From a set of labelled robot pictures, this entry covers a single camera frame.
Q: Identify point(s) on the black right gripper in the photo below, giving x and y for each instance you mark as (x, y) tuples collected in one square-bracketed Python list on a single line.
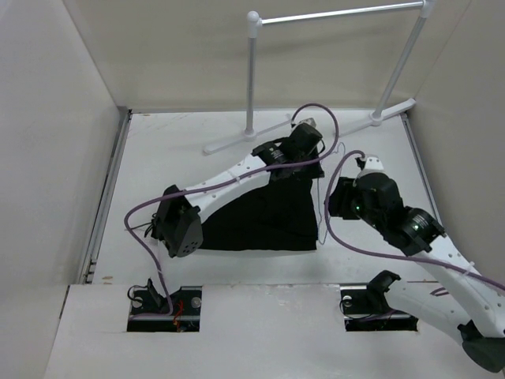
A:
[(339, 200)]

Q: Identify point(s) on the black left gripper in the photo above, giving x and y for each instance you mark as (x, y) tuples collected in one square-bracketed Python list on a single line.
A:
[(315, 172)]

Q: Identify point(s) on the black trousers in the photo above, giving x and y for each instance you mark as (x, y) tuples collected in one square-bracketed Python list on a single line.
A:
[(279, 217)]

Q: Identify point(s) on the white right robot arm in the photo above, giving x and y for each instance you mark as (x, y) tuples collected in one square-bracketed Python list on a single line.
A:
[(471, 311)]

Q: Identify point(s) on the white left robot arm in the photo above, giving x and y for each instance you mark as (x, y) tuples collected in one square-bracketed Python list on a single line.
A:
[(177, 223)]

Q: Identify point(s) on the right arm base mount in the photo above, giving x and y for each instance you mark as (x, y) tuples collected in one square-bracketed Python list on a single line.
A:
[(365, 309)]

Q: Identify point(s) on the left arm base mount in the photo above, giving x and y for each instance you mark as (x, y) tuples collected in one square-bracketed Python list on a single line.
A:
[(151, 312)]

